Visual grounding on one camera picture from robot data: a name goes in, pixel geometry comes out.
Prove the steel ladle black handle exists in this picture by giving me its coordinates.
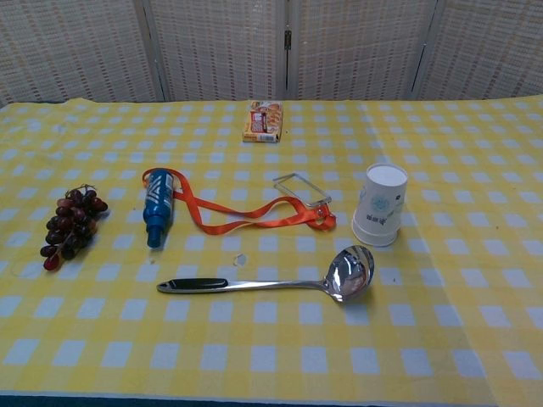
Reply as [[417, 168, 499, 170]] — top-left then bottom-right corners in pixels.
[[156, 244, 376, 304]]

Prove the yellow white checkered tablecloth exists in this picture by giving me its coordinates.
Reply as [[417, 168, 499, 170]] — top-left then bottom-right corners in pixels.
[[0, 98, 543, 404]]

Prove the orange lanyard strap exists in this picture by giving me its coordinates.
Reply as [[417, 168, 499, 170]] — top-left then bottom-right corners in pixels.
[[142, 168, 338, 237]]

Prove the clear plastic badge holder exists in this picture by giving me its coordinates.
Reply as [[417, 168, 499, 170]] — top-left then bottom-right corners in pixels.
[[272, 170, 332, 209]]

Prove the woven folding screen panel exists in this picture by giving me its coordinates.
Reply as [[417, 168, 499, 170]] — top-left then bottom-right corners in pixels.
[[413, 0, 543, 102], [283, 0, 439, 102], [0, 0, 167, 107], [142, 0, 290, 103]]

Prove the orange snack box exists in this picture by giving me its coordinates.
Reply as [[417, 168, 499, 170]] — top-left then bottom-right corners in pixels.
[[242, 100, 284, 144]]

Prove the dark red grape bunch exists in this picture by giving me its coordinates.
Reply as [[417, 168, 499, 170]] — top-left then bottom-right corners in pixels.
[[40, 183, 109, 272]]

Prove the blue spray bottle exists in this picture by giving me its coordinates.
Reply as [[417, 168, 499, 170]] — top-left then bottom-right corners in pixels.
[[144, 168, 176, 249]]

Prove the white paper cup teal print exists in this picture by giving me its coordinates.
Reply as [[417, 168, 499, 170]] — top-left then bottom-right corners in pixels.
[[351, 163, 409, 247]]

